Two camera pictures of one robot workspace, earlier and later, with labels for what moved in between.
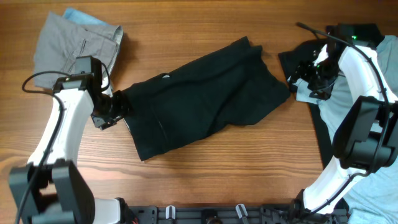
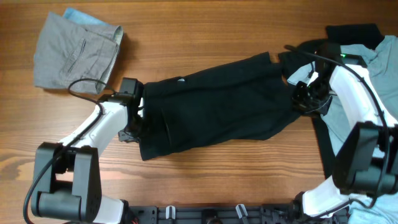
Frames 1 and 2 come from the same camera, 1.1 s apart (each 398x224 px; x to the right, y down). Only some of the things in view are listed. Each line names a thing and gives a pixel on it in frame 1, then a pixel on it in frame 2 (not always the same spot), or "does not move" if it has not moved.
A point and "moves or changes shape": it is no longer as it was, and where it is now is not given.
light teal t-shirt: [374, 199] does not move
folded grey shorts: [60, 40] does not move
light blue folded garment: [78, 17] does not move
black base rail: [232, 214] does not move
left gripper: [123, 108] to [125, 136]
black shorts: [234, 85] moves or changes shape
